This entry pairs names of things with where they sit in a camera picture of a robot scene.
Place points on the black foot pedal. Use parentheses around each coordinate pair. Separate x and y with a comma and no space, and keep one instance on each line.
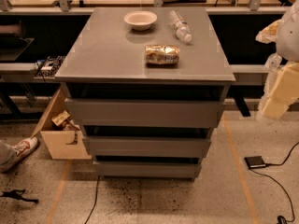
(255,162)

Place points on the white paper bowl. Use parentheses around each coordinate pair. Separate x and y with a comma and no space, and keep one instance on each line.
(140,20)

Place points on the grey bottom drawer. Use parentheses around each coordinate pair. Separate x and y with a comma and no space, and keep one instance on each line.
(139,169)

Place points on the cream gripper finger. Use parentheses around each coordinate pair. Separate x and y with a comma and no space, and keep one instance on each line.
(269,33)
(273,107)

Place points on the open cardboard box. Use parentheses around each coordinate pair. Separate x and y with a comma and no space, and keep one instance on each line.
(62,145)

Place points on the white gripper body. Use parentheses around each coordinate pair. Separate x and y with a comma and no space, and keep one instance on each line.
(290,36)

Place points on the crumpled gold chip bag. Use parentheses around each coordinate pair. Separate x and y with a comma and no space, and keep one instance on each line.
(161,54)

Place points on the clear plastic water bottle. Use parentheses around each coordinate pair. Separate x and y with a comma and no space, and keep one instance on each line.
(180,27)

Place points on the patterned box on shelf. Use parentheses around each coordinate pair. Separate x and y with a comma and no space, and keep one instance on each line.
(49,66)

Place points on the white red sneaker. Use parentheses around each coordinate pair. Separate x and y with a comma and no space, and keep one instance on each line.
(11,155)

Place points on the grey drawer cabinet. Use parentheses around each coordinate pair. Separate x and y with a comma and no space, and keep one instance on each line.
(107,62)

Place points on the grey top drawer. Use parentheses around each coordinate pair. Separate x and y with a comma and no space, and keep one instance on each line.
(178,114)

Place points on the grey drawer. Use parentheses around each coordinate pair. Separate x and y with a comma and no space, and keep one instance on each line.
(139,169)
(147,147)
(178,114)

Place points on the packet inside cardboard box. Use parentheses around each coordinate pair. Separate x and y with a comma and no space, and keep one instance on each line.
(64,122)

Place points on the black tool on floor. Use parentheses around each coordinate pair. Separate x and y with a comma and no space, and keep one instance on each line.
(17,194)

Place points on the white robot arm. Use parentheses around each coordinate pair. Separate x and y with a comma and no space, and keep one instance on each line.
(287,44)

